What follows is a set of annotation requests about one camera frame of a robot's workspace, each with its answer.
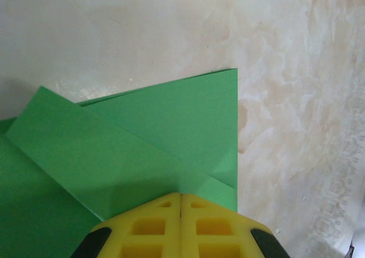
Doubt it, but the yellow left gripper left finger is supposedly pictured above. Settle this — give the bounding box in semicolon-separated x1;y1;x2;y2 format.
72;192;183;258

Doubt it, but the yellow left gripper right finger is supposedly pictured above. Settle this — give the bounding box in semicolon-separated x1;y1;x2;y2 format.
180;193;290;258

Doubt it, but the green square paper sheet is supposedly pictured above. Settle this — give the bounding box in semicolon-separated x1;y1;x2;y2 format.
0;67;239;258

